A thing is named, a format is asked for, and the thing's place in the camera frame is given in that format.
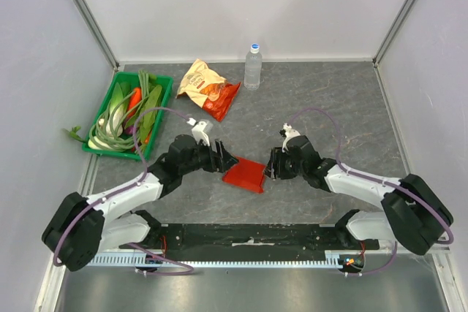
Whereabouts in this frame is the green leafy vegetable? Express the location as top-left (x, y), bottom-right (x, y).
top-left (125, 85), bottom-right (163, 142)

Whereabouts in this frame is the green plastic tray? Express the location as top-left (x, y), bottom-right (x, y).
top-left (82, 70), bottom-right (173, 160)

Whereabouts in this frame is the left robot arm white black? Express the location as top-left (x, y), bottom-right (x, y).
top-left (42, 134), bottom-right (238, 272)

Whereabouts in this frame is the purple eggplant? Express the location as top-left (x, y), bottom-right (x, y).
top-left (124, 125), bottom-right (137, 136)

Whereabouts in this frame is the green long beans bundle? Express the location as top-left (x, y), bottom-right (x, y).
top-left (88, 70), bottom-right (163, 152)

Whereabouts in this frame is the chips bag beige orange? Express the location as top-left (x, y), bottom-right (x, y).
top-left (176, 59), bottom-right (241, 122)

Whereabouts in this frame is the green leaf outside tray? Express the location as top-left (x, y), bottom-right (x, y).
top-left (62, 126), bottom-right (86, 143)

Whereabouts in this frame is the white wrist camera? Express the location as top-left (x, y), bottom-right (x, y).
top-left (280, 123), bottom-right (301, 152)
top-left (192, 120), bottom-right (213, 146)

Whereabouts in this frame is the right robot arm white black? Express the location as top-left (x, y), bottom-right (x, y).
top-left (264, 135), bottom-right (453, 256)

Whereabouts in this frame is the orange carrot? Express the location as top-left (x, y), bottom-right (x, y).
top-left (127, 87), bottom-right (142, 112)

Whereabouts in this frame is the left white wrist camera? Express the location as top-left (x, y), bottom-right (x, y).
top-left (192, 120), bottom-right (213, 146)

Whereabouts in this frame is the bok choy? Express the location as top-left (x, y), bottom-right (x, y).
top-left (87, 82), bottom-right (131, 152)

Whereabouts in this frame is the clear water bottle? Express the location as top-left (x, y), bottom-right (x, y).
top-left (244, 43), bottom-right (263, 91)

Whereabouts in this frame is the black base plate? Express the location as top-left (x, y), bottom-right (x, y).
top-left (139, 224), bottom-right (380, 262)

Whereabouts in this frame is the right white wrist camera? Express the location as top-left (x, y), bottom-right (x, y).
top-left (280, 123), bottom-right (301, 152)

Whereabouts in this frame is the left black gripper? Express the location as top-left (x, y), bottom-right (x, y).
top-left (180, 136), bottom-right (238, 175)

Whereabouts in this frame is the red paper box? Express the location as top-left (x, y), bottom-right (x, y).
top-left (222, 157), bottom-right (266, 194)

